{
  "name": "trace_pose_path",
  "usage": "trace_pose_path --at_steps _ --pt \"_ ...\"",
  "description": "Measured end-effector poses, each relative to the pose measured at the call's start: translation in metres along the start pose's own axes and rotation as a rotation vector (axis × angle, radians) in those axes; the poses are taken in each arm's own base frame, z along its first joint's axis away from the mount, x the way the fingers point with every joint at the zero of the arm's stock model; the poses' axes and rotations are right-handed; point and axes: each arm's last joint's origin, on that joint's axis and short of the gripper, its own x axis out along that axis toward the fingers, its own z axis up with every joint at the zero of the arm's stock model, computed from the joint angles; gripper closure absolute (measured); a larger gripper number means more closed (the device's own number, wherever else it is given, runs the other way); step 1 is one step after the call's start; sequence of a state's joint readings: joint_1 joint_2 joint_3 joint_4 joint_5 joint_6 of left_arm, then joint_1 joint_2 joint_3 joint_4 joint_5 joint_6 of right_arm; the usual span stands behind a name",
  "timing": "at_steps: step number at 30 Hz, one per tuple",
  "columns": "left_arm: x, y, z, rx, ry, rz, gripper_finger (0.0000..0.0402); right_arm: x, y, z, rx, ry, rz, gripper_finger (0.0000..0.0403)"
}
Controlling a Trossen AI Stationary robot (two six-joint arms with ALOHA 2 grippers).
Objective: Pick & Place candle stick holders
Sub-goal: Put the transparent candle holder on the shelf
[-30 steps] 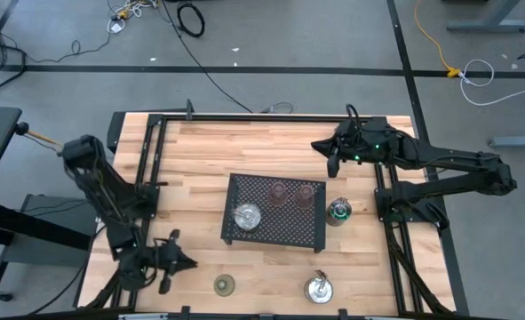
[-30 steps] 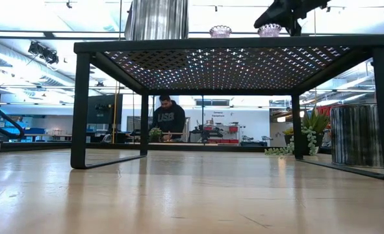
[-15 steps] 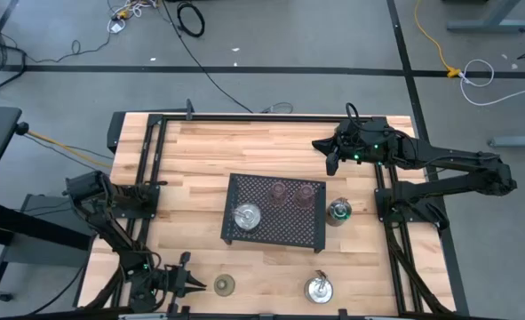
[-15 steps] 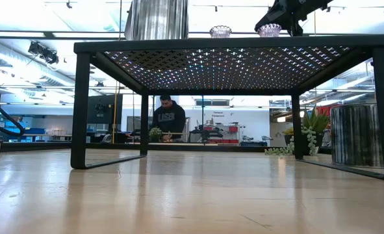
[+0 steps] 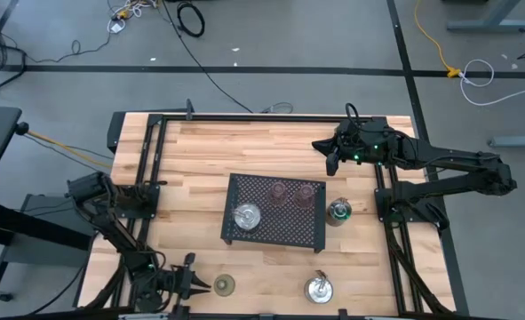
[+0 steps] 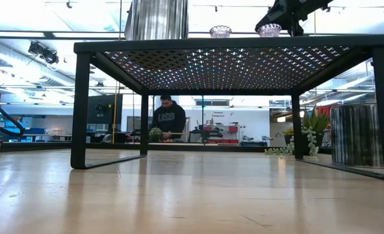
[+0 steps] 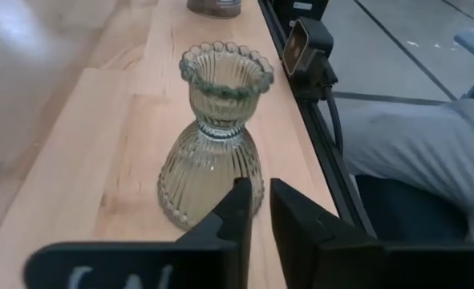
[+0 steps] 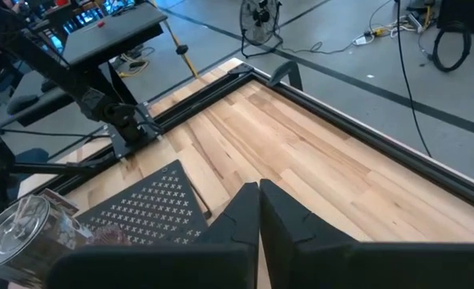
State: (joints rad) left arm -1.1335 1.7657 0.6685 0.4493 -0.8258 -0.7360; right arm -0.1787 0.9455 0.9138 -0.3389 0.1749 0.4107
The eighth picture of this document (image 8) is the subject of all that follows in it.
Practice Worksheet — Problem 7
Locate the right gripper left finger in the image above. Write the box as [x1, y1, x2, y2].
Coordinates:
[46, 182, 261, 289]

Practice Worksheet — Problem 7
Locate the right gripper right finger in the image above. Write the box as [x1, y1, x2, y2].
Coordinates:
[259, 178, 474, 289]

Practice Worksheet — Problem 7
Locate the silver tin candle with tag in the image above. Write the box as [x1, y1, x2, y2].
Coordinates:
[0, 187, 94, 289]

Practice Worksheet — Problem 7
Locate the pink glass candle holder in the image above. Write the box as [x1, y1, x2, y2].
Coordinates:
[90, 223, 132, 246]

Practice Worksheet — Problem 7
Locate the yellow stick with black knob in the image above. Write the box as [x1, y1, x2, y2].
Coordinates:
[151, 0, 201, 79]

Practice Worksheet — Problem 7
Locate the black perforated metal riser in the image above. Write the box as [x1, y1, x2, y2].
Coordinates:
[75, 159, 210, 246]

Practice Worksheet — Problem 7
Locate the black floor fan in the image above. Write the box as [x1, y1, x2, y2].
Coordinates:
[239, 0, 285, 60]

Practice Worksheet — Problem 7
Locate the black aluminium rig frame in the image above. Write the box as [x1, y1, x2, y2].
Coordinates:
[18, 59, 474, 218]

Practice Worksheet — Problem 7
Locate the black curved frame bracket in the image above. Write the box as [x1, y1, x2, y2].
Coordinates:
[266, 60, 304, 92]

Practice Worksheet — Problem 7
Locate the long black floor cable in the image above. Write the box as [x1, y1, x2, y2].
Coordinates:
[394, 0, 433, 158]

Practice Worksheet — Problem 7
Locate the coiled black cable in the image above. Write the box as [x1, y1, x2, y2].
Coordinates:
[431, 22, 473, 74]

